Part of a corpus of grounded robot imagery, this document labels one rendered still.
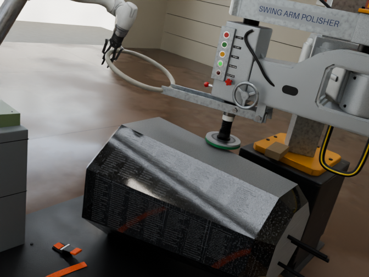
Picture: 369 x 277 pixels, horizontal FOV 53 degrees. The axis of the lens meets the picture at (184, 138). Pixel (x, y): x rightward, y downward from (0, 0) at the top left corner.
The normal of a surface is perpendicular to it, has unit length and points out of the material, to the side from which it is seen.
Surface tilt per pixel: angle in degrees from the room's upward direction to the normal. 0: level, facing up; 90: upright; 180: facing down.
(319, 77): 90
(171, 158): 45
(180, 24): 90
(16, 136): 90
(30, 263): 0
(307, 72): 90
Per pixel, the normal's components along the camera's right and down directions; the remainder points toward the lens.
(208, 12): -0.69, 0.15
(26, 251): 0.18, -0.91
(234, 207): -0.28, -0.51
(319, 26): -0.49, 0.24
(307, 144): -0.18, 0.33
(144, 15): 0.71, 0.37
